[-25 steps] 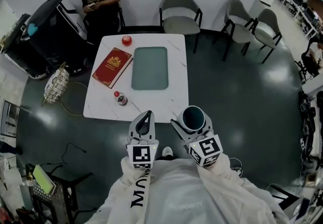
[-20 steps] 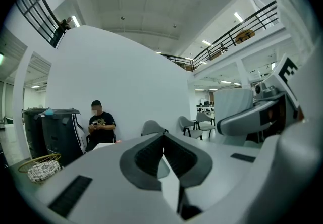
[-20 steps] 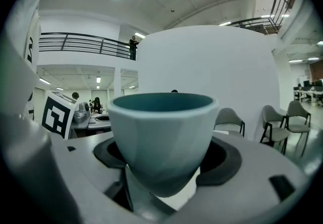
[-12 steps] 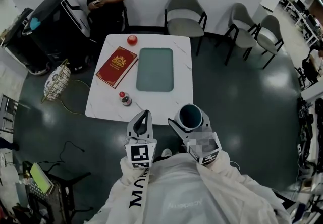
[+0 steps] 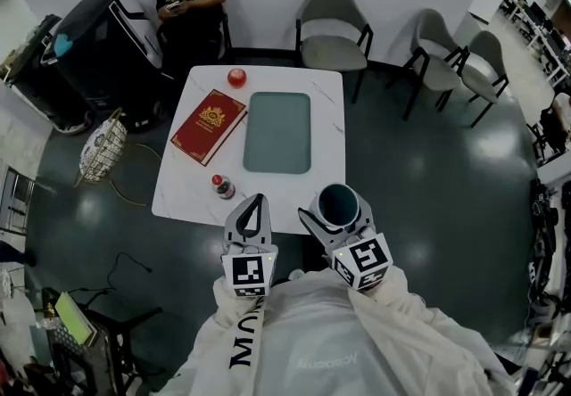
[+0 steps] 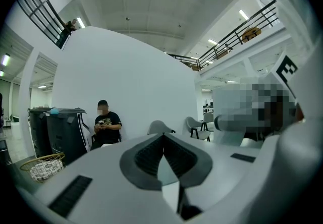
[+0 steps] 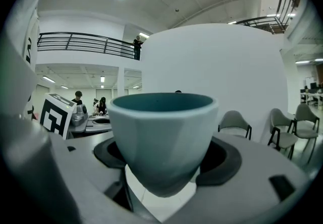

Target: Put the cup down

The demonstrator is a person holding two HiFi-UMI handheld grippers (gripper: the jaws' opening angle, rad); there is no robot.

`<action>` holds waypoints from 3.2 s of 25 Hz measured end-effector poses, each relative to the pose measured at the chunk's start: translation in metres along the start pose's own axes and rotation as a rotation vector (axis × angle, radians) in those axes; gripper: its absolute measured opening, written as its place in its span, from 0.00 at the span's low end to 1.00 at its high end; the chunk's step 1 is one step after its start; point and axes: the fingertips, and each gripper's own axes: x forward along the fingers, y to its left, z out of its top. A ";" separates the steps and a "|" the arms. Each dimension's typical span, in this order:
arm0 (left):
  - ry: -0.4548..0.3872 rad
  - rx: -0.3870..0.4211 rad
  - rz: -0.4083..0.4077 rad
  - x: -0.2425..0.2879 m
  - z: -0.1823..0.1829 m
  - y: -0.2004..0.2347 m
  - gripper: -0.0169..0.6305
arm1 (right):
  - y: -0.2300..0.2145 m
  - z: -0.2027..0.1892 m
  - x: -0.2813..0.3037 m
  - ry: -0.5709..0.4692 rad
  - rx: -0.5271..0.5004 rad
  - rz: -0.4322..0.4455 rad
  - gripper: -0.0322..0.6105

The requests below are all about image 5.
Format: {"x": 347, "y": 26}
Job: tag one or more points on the person's right forearm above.
{"x": 397, "y": 296}

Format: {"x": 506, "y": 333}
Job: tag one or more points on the green notebook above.
{"x": 73, "y": 318}

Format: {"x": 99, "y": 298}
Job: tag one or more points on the person's left forearm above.
{"x": 232, "y": 309}

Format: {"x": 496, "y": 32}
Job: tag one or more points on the grey chair with black legs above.
{"x": 484, "y": 77}
{"x": 332, "y": 51}
{"x": 435, "y": 64}

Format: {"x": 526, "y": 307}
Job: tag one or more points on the person's left white shoe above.
{"x": 296, "y": 274}

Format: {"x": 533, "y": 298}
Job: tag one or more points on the blue cloth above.
{"x": 62, "y": 44}

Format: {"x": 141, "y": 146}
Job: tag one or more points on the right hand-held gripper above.
{"x": 363, "y": 260}

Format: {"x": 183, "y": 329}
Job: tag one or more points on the red book with gold print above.
{"x": 207, "y": 126}

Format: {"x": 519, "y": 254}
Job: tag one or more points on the black equipment pile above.
{"x": 548, "y": 242}

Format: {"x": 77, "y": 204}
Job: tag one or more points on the teal cup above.
{"x": 338, "y": 204}

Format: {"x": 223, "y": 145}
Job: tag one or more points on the red apple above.
{"x": 236, "y": 78}

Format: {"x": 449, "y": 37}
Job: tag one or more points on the white marble table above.
{"x": 325, "y": 140}

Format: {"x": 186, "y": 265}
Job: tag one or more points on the office desks with monitors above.
{"x": 535, "y": 24}

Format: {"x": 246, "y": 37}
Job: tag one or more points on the cola bottle with red cap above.
{"x": 224, "y": 188}

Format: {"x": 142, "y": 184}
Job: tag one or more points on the grey-green tray mat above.
{"x": 276, "y": 133}

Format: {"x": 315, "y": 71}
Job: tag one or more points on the black perforated stool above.
{"x": 116, "y": 340}

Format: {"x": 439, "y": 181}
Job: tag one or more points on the metal rack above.
{"x": 18, "y": 200}

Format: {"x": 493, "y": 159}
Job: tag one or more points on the person's white jacket torso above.
{"x": 321, "y": 340}

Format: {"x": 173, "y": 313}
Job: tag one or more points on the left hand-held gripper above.
{"x": 250, "y": 271}

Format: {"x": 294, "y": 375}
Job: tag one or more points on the black wheeled cabinet white frame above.
{"x": 98, "y": 60}

